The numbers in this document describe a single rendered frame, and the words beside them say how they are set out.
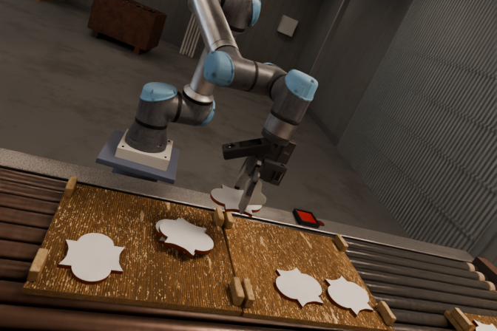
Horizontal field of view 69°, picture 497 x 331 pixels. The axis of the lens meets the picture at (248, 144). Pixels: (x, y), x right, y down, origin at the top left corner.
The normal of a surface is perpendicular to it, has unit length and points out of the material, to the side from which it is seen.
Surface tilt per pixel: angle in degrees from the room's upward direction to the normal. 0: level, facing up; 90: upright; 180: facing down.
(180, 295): 0
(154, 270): 0
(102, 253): 0
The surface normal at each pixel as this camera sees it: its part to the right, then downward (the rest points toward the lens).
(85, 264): 0.37, -0.87
